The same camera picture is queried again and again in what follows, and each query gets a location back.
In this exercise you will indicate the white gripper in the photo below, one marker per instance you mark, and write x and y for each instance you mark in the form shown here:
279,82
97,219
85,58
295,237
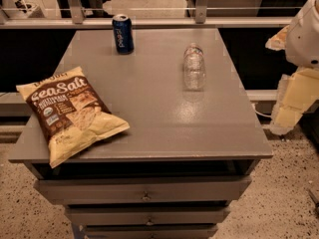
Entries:
304,42

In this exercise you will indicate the blue pepsi can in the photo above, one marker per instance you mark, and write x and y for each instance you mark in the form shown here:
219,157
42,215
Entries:
122,27

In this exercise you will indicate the brown sea salt chip bag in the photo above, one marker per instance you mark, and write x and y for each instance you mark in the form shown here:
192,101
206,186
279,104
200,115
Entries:
71,114

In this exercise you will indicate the clear plastic water bottle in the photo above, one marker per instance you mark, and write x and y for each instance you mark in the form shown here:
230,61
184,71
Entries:
193,67

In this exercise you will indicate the grey drawer cabinet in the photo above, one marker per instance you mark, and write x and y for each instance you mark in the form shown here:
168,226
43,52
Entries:
174,131

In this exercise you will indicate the top grey drawer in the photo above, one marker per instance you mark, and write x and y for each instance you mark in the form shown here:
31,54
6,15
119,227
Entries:
143,190

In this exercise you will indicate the grey drawer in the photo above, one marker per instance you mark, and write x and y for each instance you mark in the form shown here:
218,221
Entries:
190,231
143,190
147,215

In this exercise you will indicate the bottom grey drawer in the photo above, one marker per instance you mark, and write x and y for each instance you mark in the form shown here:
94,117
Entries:
190,231

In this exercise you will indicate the middle grey drawer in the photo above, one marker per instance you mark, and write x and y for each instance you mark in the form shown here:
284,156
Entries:
147,215

